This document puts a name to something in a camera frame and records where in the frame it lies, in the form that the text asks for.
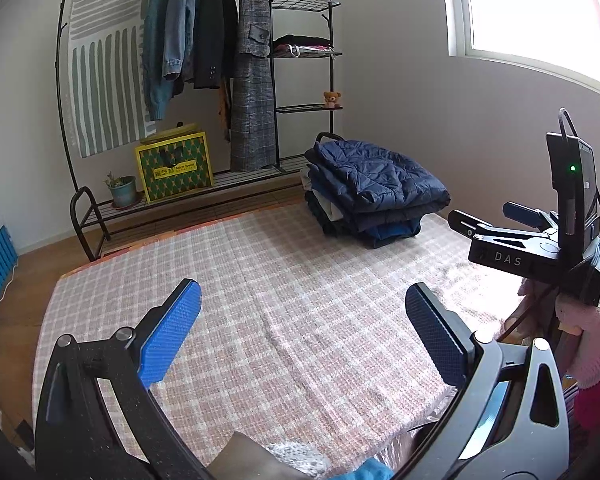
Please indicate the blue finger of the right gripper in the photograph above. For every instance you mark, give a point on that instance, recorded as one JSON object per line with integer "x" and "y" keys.
{"x": 468, "y": 225}
{"x": 533, "y": 218}

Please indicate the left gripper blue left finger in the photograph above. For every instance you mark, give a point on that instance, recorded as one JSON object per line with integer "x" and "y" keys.
{"x": 163, "y": 330}

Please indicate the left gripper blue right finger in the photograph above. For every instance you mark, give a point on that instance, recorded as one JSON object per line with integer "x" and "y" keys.
{"x": 445, "y": 336}

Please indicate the navy blue puffer jacket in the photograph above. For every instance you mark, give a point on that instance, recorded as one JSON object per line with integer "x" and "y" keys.
{"x": 373, "y": 186}

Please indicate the folded clothes on shelf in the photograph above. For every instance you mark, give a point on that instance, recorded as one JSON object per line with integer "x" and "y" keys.
{"x": 293, "y": 46}

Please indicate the right hand in knit glove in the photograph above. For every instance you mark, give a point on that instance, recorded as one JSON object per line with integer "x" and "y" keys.
{"x": 571, "y": 313}

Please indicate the dark green folded garment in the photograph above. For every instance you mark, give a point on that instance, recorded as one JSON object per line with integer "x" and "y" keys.
{"x": 330, "y": 228}

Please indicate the pink plaid bed blanket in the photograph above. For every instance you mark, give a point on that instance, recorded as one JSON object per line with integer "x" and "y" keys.
{"x": 300, "y": 337}

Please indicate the potted plant in teal pot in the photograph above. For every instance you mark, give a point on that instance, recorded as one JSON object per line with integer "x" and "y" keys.
{"x": 123, "y": 191}

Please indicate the small brown teddy bear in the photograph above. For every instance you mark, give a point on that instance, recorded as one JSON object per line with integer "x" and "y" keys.
{"x": 332, "y": 100}

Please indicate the yellow green patterned storage box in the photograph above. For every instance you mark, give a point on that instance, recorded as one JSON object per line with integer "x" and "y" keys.
{"x": 174, "y": 163}

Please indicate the green striped hanging cloth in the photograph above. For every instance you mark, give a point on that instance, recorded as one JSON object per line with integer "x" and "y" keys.
{"x": 105, "y": 74}

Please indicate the black hanging blazer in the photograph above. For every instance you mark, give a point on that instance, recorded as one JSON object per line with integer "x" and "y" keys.
{"x": 215, "y": 42}

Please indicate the blue denim hanging jacket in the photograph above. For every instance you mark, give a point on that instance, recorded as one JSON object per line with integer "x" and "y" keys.
{"x": 179, "y": 32}

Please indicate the teal knit hanging sweater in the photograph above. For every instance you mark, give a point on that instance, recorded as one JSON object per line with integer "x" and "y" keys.
{"x": 157, "y": 90}

